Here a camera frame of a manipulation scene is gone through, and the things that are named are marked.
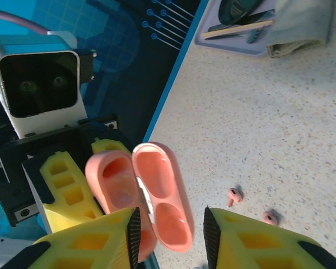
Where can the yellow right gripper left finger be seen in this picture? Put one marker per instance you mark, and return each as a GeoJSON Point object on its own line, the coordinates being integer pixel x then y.
{"type": "Point", "coordinates": [100, 243]}

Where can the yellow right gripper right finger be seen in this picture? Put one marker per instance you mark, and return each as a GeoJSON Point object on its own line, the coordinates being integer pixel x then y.
{"type": "Point", "coordinates": [254, 243]}

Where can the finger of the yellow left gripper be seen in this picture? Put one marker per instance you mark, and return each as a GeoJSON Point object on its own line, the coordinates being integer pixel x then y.
{"type": "Point", "coordinates": [112, 146]}
{"type": "Point", "coordinates": [81, 207]}

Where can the pink earbud charging case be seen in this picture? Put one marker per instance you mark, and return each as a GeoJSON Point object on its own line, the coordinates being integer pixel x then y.
{"type": "Point", "coordinates": [156, 173]}

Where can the lavender plastic tray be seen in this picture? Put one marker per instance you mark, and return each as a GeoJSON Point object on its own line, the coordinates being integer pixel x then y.
{"type": "Point", "coordinates": [229, 45]}

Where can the wooden chopstick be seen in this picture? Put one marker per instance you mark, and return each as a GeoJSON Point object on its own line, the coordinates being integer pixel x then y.
{"type": "Point", "coordinates": [240, 28]}
{"type": "Point", "coordinates": [229, 32]}

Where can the grey fork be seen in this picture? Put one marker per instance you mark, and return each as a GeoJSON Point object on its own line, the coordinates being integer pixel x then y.
{"type": "Point", "coordinates": [253, 36]}

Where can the black round plate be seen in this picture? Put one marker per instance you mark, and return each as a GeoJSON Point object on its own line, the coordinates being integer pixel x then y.
{"type": "Point", "coordinates": [238, 9]}

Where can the dark slim utensil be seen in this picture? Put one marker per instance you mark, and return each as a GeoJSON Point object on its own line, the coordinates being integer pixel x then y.
{"type": "Point", "coordinates": [257, 16]}

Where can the beige folded cloth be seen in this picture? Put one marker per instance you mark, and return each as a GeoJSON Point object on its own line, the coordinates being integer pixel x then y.
{"type": "Point", "coordinates": [299, 25]}

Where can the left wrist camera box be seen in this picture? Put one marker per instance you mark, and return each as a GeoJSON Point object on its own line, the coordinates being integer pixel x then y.
{"type": "Point", "coordinates": [44, 84]}

